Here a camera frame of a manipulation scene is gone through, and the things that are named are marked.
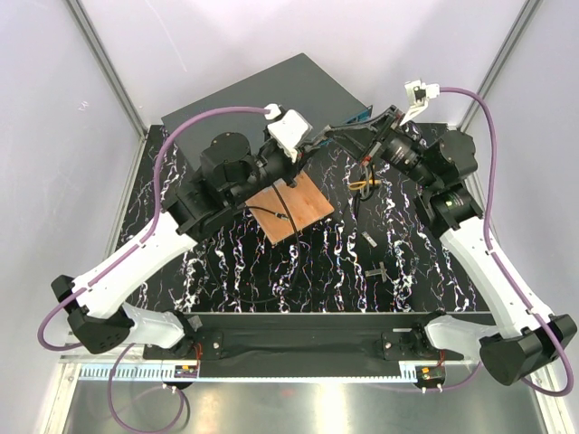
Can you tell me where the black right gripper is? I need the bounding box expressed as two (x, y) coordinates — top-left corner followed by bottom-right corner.
(323, 106), (439, 192)

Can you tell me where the silver SFP module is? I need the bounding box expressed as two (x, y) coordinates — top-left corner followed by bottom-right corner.
(362, 231), (377, 248)

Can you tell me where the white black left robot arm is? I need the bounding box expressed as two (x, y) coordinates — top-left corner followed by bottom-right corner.
(52, 132), (320, 358)

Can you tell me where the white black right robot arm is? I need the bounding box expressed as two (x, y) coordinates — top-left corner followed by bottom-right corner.
(323, 107), (577, 385)

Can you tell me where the wooden board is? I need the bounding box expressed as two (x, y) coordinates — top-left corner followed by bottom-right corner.
(245, 172), (334, 245)

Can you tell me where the right orange connector block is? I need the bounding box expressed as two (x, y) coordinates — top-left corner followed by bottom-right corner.
(418, 365), (446, 381)

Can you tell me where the orange connector block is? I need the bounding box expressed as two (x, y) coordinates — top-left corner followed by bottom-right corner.
(418, 365), (446, 381)
(176, 365), (199, 378)

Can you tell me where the left orange connector block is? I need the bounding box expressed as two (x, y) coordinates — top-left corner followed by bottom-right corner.
(176, 365), (199, 378)

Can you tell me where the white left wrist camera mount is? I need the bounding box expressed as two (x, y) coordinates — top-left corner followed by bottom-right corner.
(264, 103), (312, 163)

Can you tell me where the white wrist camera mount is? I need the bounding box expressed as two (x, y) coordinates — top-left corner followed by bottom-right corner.
(264, 103), (312, 163)
(400, 80), (441, 126)

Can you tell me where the dark grey network switch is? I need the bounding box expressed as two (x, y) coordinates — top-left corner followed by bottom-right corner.
(162, 53), (372, 168)

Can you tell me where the yellow ethernet cable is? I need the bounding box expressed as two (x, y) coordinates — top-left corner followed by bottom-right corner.
(348, 169), (378, 190)

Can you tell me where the grey ethernet cable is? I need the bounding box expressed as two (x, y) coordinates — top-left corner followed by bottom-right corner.
(356, 165), (379, 200)

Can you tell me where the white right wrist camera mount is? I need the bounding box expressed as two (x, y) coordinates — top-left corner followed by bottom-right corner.
(400, 80), (441, 126)

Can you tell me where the black fibre cable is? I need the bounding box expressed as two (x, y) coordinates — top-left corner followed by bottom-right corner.
(205, 180), (308, 305)

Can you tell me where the left aluminium frame post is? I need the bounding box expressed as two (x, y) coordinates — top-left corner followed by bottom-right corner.
(63, 0), (148, 139)

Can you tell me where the aluminium frame post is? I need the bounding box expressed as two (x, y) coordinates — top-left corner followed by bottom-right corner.
(457, 0), (544, 135)
(63, 0), (148, 139)

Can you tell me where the right aluminium frame post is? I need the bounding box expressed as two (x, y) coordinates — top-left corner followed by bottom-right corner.
(457, 0), (544, 135)

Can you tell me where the aluminium frame rail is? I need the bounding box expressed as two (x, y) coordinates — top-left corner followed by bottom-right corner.
(77, 342), (471, 388)

